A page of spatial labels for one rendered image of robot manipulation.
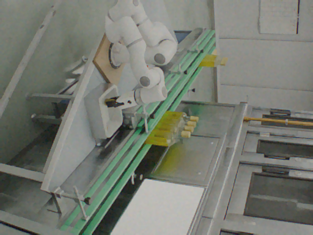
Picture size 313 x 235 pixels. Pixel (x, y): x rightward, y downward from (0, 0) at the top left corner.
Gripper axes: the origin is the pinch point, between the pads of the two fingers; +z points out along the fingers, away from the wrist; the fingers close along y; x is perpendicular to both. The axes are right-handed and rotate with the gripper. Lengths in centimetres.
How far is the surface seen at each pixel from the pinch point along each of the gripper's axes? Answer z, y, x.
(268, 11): -27, 607, -78
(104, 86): 3.1, 3.1, 7.7
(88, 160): 11.3, -21.1, -18.9
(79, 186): 5.6, -38.9, -20.6
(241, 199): -51, -6, -59
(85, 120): 10.0, -12.1, -1.8
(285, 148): -70, 42, -63
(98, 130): 7.1, -9.5, -9.2
